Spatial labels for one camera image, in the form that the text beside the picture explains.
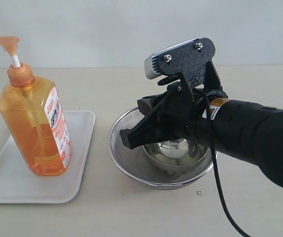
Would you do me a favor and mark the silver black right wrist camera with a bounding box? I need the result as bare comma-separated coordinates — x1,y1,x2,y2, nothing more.
144,38,215,88

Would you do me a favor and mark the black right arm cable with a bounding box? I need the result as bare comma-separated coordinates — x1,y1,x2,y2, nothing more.
195,90,252,237

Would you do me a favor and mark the large steel mesh strainer bowl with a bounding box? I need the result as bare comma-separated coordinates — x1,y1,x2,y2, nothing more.
108,107,213,190

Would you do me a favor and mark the white rectangular plastic tray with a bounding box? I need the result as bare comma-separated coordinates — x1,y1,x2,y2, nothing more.
0,111,95,204

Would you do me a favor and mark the small stainless steel bowl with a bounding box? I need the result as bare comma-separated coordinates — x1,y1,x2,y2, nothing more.
142,138,208,173

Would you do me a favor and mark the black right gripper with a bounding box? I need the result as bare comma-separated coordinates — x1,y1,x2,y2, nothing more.
120,62,227,149

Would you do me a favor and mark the orange pump soap bottle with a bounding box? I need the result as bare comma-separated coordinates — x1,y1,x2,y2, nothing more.
0,36,73,176

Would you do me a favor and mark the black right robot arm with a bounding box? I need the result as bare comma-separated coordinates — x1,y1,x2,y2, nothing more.
120,62,283,188

